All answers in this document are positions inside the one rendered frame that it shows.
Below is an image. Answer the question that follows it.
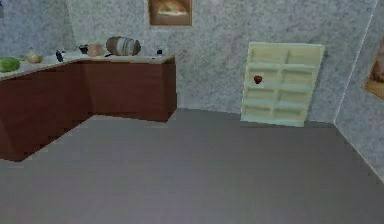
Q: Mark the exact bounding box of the brown framed picture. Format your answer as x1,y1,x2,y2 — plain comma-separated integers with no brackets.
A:
147,0,193,27

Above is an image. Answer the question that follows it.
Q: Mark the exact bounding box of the orange framed picture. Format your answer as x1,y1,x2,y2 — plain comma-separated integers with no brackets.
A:
362,37,384,101

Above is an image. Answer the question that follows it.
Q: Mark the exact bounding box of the dark red kitchen counter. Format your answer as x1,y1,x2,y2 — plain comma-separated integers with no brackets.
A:
0,53,178,163

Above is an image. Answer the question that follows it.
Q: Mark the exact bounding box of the green lettuce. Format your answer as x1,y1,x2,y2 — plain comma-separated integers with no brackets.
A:
0,56,22,73

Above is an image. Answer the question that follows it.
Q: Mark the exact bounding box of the pale green shelf unit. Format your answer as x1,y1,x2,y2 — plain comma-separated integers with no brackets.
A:
240,41,326,128

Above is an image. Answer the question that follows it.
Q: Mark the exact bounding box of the tan bread loaf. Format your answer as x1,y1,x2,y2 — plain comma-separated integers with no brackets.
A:
86,43,106,58

